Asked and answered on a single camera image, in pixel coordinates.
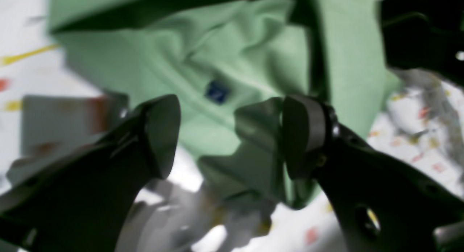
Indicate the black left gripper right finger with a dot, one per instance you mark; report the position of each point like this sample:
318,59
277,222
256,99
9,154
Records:
382,204

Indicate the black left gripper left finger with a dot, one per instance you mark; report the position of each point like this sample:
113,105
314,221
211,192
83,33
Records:
80,203

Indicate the light green T-shirt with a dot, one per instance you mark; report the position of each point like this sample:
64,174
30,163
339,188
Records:
231,63

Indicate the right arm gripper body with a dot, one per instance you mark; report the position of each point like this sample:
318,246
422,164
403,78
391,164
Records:
424,34

